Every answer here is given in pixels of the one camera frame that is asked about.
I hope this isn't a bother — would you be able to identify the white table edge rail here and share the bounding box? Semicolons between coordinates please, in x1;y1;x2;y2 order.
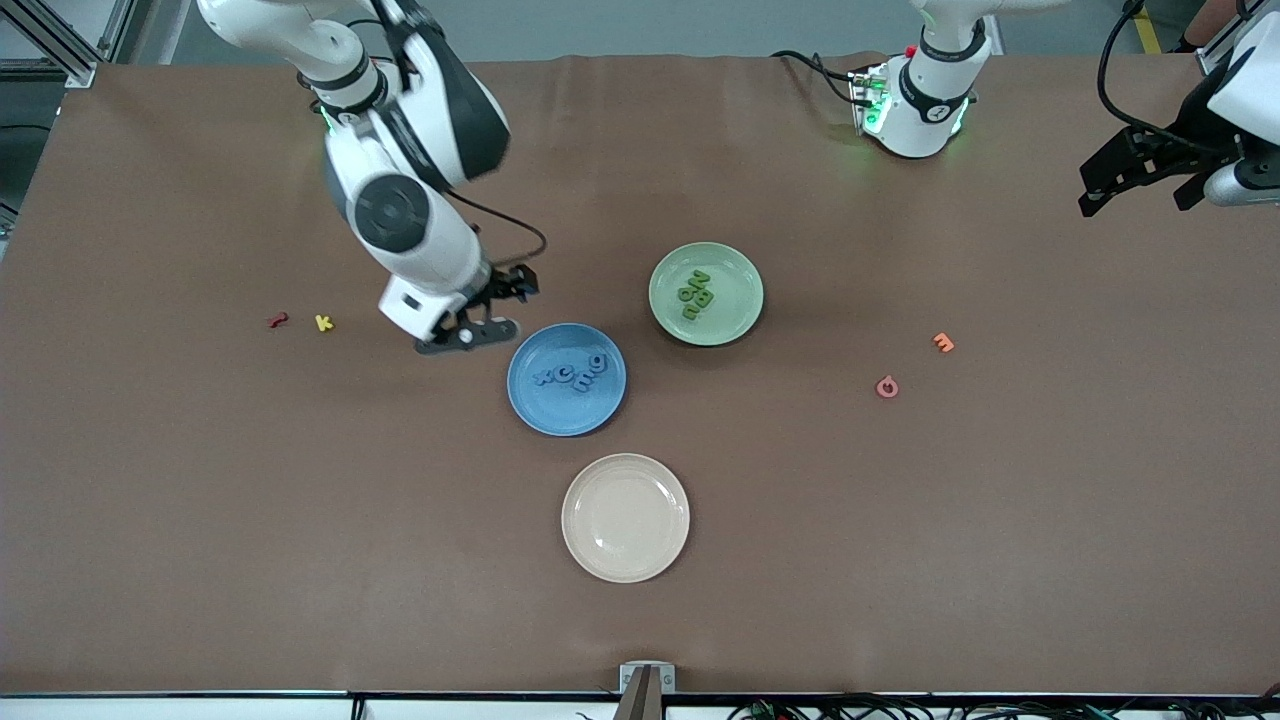
0;692;1280;720

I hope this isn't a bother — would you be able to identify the aluminium frame post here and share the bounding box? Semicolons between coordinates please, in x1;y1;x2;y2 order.
0;0;141;89
1195;0;1280;76

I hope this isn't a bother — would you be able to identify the beige plate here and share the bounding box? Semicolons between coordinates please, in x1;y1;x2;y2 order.
561;453;691;584

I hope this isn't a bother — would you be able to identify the black base cable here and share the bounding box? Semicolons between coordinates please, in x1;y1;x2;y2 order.
770;48;873;107

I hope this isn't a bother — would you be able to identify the brown table mat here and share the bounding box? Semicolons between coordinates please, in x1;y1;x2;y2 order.
0;52;1280;698

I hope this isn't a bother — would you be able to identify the green plate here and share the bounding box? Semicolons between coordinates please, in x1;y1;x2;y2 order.
648;241;765;348

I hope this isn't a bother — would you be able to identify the grey base connector plate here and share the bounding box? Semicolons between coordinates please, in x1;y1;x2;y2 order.
849;63;893;137

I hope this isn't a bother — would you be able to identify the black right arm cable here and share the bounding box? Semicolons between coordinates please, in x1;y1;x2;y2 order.
380;0;549;266

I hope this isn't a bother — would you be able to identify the bystander person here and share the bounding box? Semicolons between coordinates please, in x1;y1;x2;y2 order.
1185;0;1241;49

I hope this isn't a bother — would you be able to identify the grey metal bracket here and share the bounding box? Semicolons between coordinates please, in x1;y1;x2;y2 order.
619;661;677;695

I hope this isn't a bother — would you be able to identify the blue plate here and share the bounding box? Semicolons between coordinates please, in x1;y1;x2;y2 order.
506;322;629;438

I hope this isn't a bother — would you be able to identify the tangled cable bundle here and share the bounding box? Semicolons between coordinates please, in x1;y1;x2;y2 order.
728;690;1280;720

